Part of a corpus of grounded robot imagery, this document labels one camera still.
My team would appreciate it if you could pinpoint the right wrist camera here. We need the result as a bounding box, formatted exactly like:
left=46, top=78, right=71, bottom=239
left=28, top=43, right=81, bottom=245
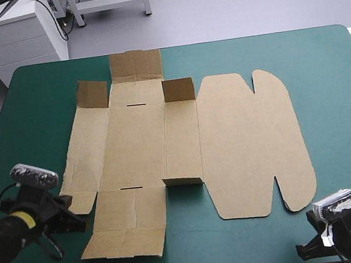
left=310, top=187, right=351, bottom=222

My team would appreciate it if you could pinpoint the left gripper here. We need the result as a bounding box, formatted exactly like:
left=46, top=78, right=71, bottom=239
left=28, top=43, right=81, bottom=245
left=0, top=177, right=91, bottom=242

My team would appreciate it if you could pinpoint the black floor cable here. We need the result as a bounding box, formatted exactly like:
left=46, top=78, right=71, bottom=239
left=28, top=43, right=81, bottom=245
left=28, top=0, right=77, bottom=45

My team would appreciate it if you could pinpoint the white drawer cabinet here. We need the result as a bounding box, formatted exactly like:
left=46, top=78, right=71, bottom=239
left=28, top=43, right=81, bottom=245
left=0, top=0, right=72, bottom=90

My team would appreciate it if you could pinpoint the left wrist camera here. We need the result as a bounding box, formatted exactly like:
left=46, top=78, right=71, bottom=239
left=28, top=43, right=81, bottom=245
left=9, top=159, right=60, bottom=194

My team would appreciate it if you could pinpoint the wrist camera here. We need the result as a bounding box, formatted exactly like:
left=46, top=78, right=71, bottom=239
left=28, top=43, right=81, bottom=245
left=310, top=187, right=351, bottom=222
left=9, top=159, right=60, bottom=194

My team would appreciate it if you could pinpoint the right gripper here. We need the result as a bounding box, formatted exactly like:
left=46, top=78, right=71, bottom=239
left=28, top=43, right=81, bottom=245
left=292, top=206, right=351, bottom=262

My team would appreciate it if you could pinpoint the grey metal table frame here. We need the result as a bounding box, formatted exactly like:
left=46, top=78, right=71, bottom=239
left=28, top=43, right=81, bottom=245
left=44, top=0, right=154, bottom=31

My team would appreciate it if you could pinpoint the brown cardboard box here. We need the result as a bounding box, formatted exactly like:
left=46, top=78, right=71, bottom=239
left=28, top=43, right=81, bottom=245
left=44, top=32, right=324, bottom=263

